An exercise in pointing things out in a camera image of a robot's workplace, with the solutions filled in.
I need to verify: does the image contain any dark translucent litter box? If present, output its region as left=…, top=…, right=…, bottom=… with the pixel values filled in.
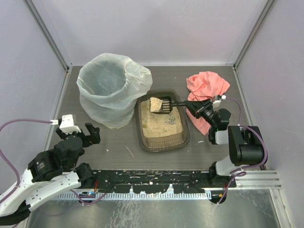
left=134, top=89, right=190, bottom=152

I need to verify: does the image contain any pink cloth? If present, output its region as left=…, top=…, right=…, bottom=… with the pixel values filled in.
left=185, top=71, right=230, bottom=135

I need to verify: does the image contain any grey slotted cable duct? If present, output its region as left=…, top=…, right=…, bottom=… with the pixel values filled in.
left=54, top=190, right=211, bottom=201

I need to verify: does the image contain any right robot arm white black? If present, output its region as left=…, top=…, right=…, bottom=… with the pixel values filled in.
left=185, top=99, right=267, bottom=182

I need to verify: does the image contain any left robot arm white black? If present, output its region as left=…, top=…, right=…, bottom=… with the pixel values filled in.
left=0, top=123, right=100, bottom=226

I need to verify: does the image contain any translucent plastic trash bag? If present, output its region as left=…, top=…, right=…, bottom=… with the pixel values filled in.
left=76, top=53, right=152, bottom=129

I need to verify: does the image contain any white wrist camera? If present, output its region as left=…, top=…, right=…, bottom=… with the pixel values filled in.
left=212, top=95, right=226, bottom=106
left=59, top=114, right=81, bottom=134

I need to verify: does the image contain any beige cat litter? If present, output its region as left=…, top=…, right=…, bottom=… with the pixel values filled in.
left=141, top=100, right=183, bottom=138

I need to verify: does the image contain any black slotted litter scoop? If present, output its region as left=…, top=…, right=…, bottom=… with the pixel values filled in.
left=149, top=96, right=186, bottom=114

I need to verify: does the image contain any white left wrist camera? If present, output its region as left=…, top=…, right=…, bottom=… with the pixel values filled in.
left=59, top=114, right=81, bottom=134

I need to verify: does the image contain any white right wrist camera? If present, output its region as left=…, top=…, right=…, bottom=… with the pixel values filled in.
left=212, top=95, right=226, bottom=106

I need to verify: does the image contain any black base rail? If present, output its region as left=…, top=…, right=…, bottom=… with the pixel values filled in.
left=68, top=169, right=237, bottom=194

